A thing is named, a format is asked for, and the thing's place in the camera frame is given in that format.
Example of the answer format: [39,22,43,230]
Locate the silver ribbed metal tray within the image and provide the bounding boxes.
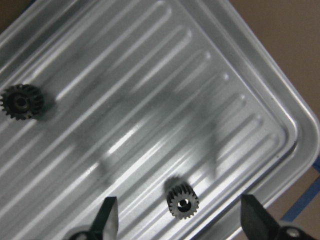
[0,0,320,240]

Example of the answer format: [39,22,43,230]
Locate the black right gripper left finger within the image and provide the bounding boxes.
[90,196,119,240]

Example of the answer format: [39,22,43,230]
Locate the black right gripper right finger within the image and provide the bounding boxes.
[240,194,282,240]

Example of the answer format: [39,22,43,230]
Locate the black bearing gear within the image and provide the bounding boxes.
[164,176,200,220]
[0,83,45,121]

